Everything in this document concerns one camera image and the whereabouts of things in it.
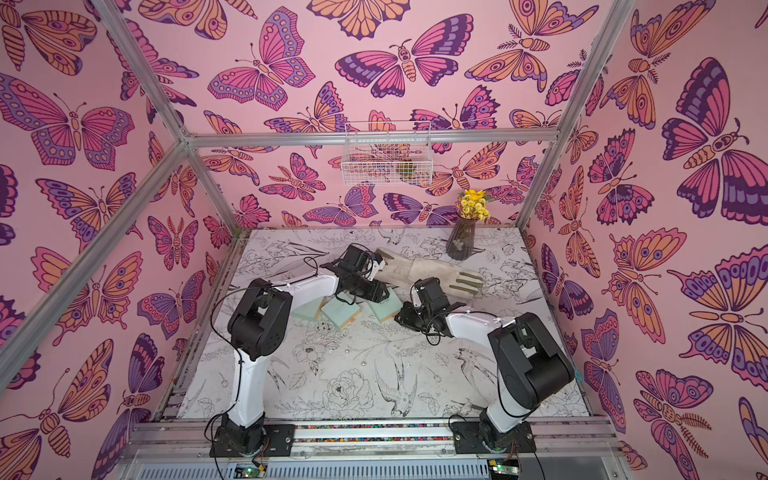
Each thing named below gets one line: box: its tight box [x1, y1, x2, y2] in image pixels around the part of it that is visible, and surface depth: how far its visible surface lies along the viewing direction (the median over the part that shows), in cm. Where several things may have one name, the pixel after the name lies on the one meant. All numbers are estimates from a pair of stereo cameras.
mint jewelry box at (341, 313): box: [320, 297, 361, 330], surface depth 96 cm
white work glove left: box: [375, 248, 413, 288], surface depth 108 cm
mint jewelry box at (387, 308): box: [368, 287, 403, 323], surface depth 96 cm
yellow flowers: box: [459, 189, 491, 221], surface depth 96 cm
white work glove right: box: [408, 258, 483, 298], surface depth 108 cm
